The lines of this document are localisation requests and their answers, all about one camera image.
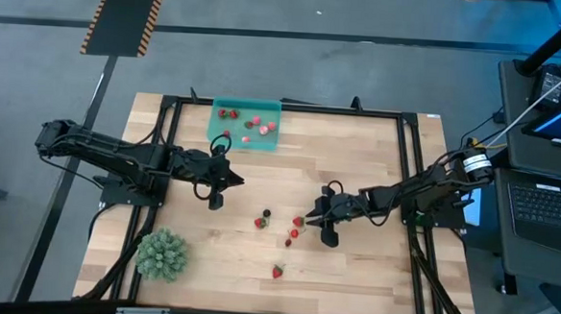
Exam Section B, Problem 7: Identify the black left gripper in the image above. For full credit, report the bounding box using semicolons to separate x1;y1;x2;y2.
171;142;248;213

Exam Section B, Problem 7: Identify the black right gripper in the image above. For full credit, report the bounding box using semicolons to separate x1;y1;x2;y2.
304;184;371;251

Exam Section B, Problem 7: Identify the teal translucent tupperware container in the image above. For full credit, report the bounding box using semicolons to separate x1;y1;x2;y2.
205;95;282;152

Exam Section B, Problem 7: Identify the green artificial succulent plant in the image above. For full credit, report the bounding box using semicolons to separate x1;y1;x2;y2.
133;226;191;284

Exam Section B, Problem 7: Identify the black hazard-striped floor mat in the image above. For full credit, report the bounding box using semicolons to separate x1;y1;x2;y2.
79;0;168;60

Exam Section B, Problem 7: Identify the black desk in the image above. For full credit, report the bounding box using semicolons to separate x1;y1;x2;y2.
487;57;561;288

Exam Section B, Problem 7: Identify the black laptop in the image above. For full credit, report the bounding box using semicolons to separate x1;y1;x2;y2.
490;166;561;254

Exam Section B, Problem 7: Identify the black power adapter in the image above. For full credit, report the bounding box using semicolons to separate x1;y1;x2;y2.
527;62;561;113

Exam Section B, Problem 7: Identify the black diagonal pole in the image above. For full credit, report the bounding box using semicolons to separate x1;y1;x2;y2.
514;0;561;80

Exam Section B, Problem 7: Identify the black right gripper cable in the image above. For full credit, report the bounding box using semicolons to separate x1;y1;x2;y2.
322;179;392;228

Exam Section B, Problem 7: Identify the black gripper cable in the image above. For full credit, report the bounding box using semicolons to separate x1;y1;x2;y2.
322;179;392;228
192;132;233;203

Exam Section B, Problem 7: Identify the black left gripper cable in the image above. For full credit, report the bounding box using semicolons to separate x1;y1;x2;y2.
192;132;233;203

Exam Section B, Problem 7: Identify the black aluminium table frame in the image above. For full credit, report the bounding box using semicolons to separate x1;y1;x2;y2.
72;82;489;314

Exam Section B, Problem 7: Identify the black floor cable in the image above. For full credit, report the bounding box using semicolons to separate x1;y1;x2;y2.
458;104;508;154

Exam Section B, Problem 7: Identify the white cable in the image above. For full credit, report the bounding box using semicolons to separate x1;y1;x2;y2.
497;51;561;153

